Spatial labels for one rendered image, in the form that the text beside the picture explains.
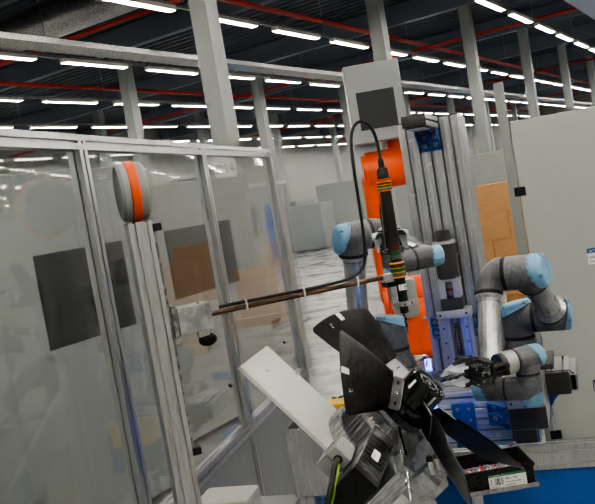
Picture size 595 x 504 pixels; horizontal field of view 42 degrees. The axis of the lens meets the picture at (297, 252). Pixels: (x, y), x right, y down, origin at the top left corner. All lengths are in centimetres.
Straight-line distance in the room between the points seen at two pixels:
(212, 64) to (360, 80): 331
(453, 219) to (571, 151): 100
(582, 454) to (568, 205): 163
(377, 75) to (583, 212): 274
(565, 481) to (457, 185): 120
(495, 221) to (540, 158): 641
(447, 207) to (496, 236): 723
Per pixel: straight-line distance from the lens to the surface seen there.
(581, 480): 282
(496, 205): 1044
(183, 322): 206
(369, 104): 631
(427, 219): 325
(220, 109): 924
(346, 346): 203
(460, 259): 325
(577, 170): 407
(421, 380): 220
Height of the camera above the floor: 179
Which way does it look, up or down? 4 degrees down
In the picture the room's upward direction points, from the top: 10 degrees counter-clockwise
